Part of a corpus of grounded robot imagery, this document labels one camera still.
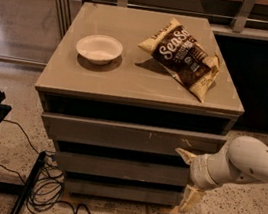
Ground grey drawer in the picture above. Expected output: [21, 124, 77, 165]
[65, 178, 183, 206]
[55, 152, 189, 186]
[42, 112, 226, 156]

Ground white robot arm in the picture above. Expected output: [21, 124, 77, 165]
[176, 135, 268, 213]

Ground brown yellow chip bag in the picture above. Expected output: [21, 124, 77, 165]
[138, 18, 221, 103]

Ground grey three-drawer cabinet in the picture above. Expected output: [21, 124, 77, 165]
[18, 0, 258, 214]

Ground white paper bowl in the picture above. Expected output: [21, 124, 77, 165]
[76, 34, 123, 65]

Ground grey bottom drawer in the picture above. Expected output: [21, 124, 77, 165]
[65, 178, 183, 206]

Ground grey top drawer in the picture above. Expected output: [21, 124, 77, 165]
[42, 112, 226, 156]

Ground black coiled floor cables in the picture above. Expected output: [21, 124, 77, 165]
[0, 118, 135, 214]

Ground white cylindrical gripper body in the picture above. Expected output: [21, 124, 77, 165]
[189, 154, 224, 190]

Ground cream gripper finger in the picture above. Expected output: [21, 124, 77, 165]
[178, 184, 205, 213]
[176, 147, 196, 165]

